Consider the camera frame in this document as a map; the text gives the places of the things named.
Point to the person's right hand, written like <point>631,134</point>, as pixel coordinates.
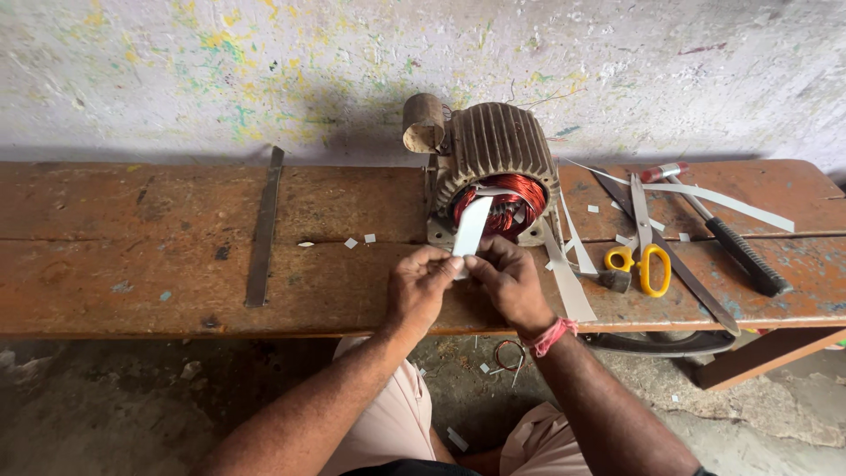
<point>512,284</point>

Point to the person's left hand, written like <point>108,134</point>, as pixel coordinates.
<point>416,287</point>

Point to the short white insulation paper strip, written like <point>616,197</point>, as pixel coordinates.
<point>472,225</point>

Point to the wide white paper strip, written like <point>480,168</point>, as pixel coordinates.
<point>567,281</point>

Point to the red thread wristband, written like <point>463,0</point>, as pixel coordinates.
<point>548,336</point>

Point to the narrow white paper strip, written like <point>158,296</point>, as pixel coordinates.
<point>576,241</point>

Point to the person's pink shorts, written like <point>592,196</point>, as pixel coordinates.
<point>396,410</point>

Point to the electric motor stator copper winding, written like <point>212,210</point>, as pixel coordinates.
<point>492,149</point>

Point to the white paper scrap on floor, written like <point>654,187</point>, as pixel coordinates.
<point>457,439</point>

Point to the black curved object under bench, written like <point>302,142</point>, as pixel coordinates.
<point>661,345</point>

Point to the flat rusty metal bar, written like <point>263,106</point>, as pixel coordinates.
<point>265,228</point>

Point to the long dark metal blade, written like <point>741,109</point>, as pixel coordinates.
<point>694,285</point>

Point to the person's black shirt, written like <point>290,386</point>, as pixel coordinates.
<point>410,469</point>

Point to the long thin white paper strip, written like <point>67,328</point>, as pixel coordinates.
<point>733,202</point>

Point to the wooden bench brace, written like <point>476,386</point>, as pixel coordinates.
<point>766,357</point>

